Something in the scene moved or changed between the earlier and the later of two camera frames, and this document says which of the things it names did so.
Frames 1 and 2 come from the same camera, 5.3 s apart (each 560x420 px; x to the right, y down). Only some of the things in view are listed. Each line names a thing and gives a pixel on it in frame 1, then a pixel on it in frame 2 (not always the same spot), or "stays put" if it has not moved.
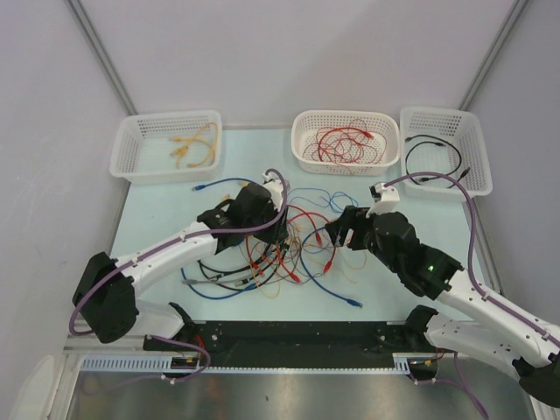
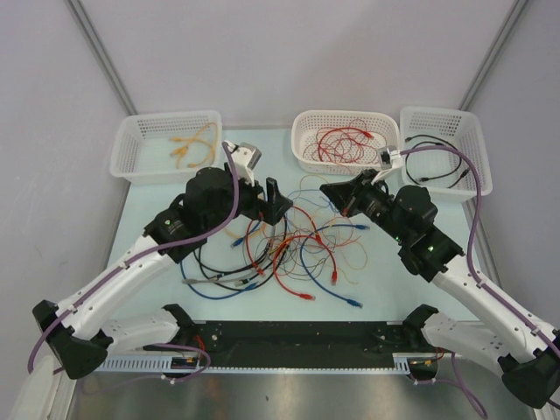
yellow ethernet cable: x=197 y=135 stays put
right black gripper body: x=355 y=219 to x=372 y=202
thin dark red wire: x=346 y=146 stays put
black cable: x=424 y=179 stays put
